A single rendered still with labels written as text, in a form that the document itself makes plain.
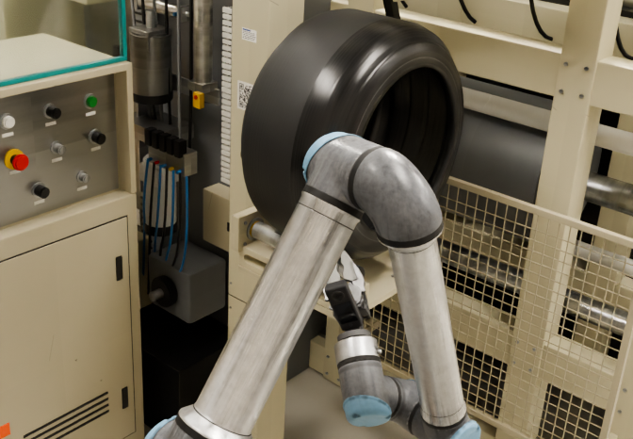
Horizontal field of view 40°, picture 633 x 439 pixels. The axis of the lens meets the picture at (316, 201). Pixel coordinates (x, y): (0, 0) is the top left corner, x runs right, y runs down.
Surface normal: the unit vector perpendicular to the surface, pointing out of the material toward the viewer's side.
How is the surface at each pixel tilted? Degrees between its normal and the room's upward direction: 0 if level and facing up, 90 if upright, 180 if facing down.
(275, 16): 90
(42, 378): 90
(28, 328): 90
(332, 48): 31
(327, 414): 0
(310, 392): 0
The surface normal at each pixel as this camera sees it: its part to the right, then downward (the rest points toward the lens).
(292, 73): -0.45, -0.39
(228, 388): -0.23, -0.14
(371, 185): -0.46, -0.06
